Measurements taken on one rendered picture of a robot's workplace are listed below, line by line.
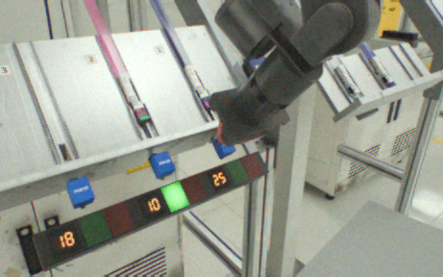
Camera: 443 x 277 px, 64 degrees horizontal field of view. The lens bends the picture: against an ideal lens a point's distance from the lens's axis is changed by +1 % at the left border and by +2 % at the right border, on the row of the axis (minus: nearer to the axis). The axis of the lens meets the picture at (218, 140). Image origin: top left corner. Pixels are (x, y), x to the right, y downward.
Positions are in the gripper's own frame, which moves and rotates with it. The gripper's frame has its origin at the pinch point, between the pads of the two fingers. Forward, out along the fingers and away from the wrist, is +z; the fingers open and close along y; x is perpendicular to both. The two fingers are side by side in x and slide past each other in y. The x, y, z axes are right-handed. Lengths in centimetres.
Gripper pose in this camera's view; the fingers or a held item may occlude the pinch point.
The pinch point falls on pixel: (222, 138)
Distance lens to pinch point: 52.4
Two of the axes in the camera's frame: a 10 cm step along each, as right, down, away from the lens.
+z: -4.2, 4.2, 8.1
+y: -8.0, 2.5, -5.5
